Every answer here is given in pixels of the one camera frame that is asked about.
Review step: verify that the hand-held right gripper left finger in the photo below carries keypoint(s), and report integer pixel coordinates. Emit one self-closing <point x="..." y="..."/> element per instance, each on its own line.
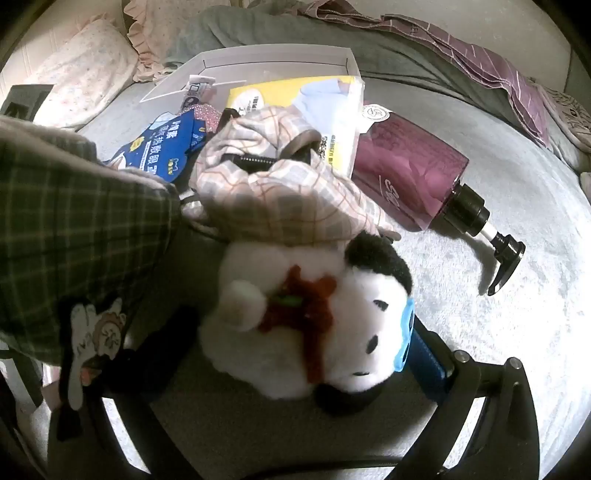
<point x="147" y="415"/>

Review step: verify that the yellow packet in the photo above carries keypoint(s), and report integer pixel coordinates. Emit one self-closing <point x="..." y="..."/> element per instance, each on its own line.
<point x="323" y="106"/>

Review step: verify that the purple plaid blanket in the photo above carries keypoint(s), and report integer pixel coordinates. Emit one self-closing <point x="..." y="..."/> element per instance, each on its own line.
<point x="485" y="64"/>

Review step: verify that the white plush dog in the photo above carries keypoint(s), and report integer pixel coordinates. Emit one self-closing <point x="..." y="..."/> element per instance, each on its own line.
<point x="258" y="350"/>

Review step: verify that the white cardboard box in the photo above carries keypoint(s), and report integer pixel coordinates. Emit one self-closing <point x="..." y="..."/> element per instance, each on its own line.
<point x="258" y="64"/>

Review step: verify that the floral pillow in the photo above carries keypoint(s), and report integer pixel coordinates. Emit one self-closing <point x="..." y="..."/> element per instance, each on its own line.
<point x="78" y="69"/>

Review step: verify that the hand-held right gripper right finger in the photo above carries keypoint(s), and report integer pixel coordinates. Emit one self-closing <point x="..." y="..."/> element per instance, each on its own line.
<point x="420" y="355"/>

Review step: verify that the printed beige cloth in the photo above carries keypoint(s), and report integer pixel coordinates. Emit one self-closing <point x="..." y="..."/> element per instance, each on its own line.
<point x="572" y="115"/>

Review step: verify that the blue cartoon packet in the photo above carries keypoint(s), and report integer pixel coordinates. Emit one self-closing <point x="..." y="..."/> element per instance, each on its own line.
<point x="157" y="147"/>

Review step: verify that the grey-green blanket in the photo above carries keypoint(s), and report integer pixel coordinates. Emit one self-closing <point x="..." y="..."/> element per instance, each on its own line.
<point x="277" y="27"/>

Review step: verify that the small white packet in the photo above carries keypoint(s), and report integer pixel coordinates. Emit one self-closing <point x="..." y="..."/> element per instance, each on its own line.
<point x="196" y="90"/>

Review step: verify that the purple pump bottle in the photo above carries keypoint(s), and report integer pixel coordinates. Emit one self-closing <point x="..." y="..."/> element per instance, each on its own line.
<point x="406" y="166"/>

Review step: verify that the pink ruffled pillow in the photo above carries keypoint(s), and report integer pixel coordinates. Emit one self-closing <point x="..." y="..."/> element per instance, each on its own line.
<point x="157" y="27"/>

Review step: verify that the green plaid pouch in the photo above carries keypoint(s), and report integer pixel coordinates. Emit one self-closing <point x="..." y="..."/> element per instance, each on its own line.
<point x="69" y="221"/>

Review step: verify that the pink dotted pouch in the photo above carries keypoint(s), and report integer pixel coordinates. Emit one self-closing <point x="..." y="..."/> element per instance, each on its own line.
<point x="205" y="115"/>

